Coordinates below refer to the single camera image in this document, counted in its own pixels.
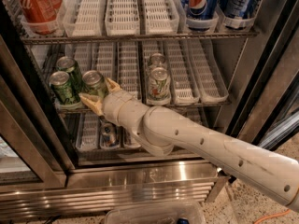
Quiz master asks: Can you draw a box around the top wire shelf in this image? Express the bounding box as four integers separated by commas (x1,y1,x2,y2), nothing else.
21,31,259,45

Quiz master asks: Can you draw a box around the green can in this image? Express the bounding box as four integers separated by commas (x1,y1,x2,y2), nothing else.
56,56,83,92
50,71,79,105

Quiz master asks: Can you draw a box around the stainless steel fridge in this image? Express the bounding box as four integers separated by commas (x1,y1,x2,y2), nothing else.
0,0,299,222

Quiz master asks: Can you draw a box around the white can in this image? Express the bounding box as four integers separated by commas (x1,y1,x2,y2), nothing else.
149,67,170,101
148,52,167,71

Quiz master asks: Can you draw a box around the green can rear left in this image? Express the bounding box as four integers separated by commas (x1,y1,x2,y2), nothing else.
56,56,83,92

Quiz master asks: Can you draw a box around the middle wire shelf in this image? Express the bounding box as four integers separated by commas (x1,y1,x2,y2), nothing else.
54,99,231,114

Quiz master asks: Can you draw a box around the green can front left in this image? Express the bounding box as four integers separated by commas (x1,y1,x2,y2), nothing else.
50,71,79,105

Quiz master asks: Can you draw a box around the silver blue can front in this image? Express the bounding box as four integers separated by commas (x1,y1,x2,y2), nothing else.
100,122,119,149

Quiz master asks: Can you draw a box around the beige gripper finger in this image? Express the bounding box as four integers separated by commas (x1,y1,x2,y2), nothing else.
78,92,104,116
106,77,121,93

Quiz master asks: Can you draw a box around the fridge door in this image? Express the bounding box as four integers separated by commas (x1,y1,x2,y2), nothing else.
217,0,299,151

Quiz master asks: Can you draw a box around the red cola can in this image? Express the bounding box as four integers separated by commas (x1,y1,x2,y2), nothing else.
18,0,63,35

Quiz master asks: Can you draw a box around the orange power cable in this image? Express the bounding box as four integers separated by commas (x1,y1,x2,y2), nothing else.
253,208,292,224

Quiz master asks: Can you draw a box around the blue pepsi can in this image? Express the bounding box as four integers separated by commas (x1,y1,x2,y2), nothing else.
181,0,218,32

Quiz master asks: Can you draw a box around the clear plastic bin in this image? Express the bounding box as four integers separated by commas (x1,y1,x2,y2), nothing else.
105,201,206,224

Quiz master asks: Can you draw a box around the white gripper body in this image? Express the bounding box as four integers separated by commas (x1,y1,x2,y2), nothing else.
102,90,149,129

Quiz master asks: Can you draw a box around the white can front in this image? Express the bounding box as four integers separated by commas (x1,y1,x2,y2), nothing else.
149,67,170,101

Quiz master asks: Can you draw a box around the white can rear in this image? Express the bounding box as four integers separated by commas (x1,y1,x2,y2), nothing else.
148,52,167,71

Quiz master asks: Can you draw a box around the wire shelf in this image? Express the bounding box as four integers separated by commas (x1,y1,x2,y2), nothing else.
21,31,259,45
54,99,231,114

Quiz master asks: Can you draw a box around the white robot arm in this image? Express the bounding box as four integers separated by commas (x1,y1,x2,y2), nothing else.
79,79,299,212

